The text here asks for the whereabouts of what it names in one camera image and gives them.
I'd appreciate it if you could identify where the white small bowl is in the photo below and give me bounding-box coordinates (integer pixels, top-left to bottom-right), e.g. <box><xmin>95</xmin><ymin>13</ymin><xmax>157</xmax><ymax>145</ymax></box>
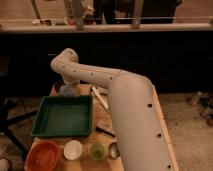
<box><xmin>63</xmin><ymin>140</ymin><xmax>83</xmax><ymax>160</ymax></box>

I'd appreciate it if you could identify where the black office chair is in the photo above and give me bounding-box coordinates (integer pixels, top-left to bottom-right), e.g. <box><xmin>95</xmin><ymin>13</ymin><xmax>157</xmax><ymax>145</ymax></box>
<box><xmin>0</xmin><ymin>54</ymin><xmax>36</xmax><ymax>160</ymax></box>

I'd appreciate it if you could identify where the light green cup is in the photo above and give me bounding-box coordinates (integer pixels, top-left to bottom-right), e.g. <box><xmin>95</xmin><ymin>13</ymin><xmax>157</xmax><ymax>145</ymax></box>
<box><xmin>89</xmin><ymin>143</ymin><xmax>105</xmax><ymax>160</ymax></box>

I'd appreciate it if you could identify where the green plastic tray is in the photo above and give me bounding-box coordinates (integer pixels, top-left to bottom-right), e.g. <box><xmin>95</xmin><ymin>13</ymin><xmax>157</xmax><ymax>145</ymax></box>
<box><xmin>31</xmin><ymin>95</ymin><xmax>93</xmax><ymax>137</ymax></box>

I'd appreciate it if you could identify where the small metal cup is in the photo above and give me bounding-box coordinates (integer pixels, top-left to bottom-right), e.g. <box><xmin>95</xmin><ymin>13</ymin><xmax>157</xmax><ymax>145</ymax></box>
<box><xmin>108</xmin><ymin>142</ymin><xmax>120</xmax><ymax>159</ymax></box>

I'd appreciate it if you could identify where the wooden block brush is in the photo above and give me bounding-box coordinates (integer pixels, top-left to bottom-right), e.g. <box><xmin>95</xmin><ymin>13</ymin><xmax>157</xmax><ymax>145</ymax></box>
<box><xmin>96</xmin><ymin>126</ymin><xmax>115</xmax><ymax>138</ymax></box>

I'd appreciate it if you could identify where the blue grey sponge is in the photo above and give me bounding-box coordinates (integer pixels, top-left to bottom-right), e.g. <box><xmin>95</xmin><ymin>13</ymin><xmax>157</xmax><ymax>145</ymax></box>
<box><xmin>59</xmin><ymin>85</ymin><xmax>76</xmax><ymax>97</ymax></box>

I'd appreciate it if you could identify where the dark counter cabinet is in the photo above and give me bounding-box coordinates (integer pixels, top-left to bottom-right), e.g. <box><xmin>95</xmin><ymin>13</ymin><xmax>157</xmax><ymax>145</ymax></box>
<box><xmin>0</xmin><ymin>27</ymin><xmax>213</xmax><ymax>96</ymax></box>

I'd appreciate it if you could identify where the dark purple bowl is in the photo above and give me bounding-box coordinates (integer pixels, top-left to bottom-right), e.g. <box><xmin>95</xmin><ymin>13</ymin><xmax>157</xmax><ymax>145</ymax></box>
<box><xmin>53</xmin><ymin>79</ymin><xmax>64</xmax><ymax>93</ymax></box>

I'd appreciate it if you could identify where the orange bowl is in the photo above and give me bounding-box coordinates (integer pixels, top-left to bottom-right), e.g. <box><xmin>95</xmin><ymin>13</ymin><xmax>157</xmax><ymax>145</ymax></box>
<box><xmin>25</xmin><ymin>140</ymin><xmax>59</xmax><ymax>171</ymax></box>

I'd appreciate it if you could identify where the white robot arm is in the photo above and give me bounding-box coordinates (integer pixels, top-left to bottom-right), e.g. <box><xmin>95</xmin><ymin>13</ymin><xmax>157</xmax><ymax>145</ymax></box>
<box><xmin>50</xmin><ymin>48</ymin><xmax>175</xmax><ymax>171</ymax></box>

